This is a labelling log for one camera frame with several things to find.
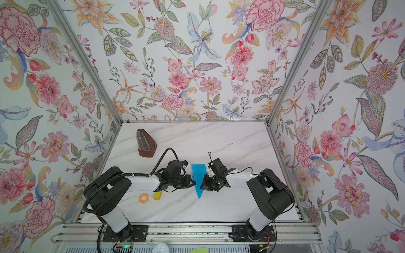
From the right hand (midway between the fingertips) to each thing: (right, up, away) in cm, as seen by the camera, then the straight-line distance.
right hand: (199, 186), depth 89 cm
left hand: (-1, +1, -2) cm, 2 cm away
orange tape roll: (-30, -5, -3) cm, 31 cm away
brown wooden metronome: (-32, +22, +8) cm, 40 cm away
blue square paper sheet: (0, +7, +7) cm, 9 cm away
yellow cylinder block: (-22, -3, -5) cm, 23 cm away
